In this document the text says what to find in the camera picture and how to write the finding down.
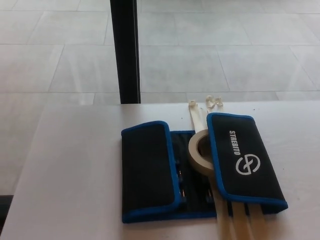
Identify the beige masking tape strip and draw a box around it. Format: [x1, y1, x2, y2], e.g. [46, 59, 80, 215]
[204, 95, 254, 240]
[249, 207, 269, 240]
[187, 99, 241, 240]

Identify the beige masking tape roll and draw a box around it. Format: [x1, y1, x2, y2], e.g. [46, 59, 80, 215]
[187, 129, 216, 179]

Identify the black vertical metal post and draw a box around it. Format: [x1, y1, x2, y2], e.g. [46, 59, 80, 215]
[109, 0, 142, 105]

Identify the black blue-trimmed folding toolkit case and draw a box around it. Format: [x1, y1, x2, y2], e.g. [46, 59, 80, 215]
[120, 112, 289, 224]

